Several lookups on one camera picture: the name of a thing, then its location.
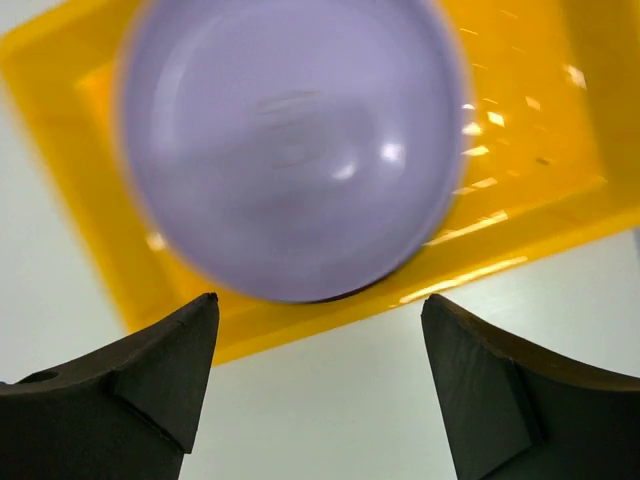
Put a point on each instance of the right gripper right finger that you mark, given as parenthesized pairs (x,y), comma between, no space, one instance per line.
(515,410)

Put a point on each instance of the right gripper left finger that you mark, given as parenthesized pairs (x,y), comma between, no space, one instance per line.
(129,410)

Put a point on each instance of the purple plastic plate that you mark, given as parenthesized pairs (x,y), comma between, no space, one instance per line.
(294,151)

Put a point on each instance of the yellow plastic bin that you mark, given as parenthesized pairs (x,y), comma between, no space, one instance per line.
(553,161)

